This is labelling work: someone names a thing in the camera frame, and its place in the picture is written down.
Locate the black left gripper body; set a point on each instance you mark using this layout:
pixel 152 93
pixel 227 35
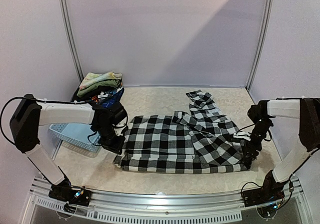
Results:
pixel 108 140

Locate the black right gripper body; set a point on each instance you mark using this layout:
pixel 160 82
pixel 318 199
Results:
pixel 250 151

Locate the black white checkered shirt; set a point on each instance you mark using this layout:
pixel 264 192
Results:
pixel 201 141

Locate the floral pastel cloth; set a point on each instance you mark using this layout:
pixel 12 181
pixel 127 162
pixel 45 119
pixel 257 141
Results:
pixel 92 78

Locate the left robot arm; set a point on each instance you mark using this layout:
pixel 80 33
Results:
pixel 31 113

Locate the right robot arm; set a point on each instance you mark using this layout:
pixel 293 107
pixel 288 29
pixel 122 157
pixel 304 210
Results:
pixel 301 138

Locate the light blue plastic basket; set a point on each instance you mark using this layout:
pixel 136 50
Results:
pixel 79 135

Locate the blue patterned garment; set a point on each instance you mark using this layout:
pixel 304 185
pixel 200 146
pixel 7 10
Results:
pixel 107 99

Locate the black folded garment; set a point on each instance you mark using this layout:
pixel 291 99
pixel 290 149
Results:
pixel 87 97

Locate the green folded garment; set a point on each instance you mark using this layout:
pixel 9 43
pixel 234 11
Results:
pixel 103 86

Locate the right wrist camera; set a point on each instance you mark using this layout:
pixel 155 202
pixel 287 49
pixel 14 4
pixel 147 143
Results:
pixel 242 135

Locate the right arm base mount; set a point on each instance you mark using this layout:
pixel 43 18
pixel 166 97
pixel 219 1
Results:
pixel 269 191

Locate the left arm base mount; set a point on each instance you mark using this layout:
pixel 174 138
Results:
pixel 74 195

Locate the aluminium front rail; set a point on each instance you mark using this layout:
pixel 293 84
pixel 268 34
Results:
pixel 120 208

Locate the left aluminium frame post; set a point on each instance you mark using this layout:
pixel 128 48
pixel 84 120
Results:
pixel 70 39

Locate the aluminium frame post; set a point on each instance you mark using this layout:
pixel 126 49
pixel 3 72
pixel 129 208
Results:
pixel 70 39
pixel 260 44

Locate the right aluminium frame post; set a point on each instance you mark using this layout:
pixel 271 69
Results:
pixel 260 44

